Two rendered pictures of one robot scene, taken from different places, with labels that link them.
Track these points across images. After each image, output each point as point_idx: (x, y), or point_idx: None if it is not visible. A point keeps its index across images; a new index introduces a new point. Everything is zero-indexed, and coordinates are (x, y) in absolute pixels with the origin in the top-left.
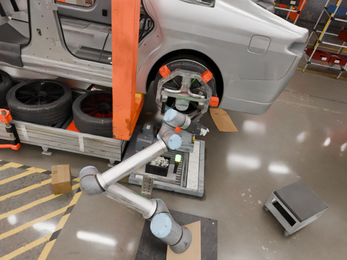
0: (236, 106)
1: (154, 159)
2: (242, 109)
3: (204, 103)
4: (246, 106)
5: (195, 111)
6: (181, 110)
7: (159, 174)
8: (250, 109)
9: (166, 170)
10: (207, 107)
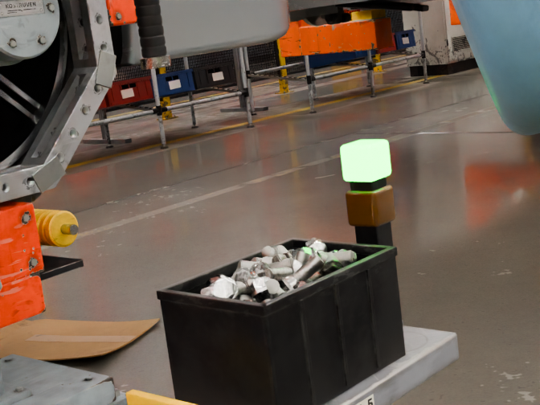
0: (198, 18)
1: (252, 277)
2: (225, 24)
3: (72, 47)
4: (228, 1)
5: (51, 117)
6: (33, 57)
7: (366, 356)
8: (251, 14)
9: (390, 277)
10: (112, 42)
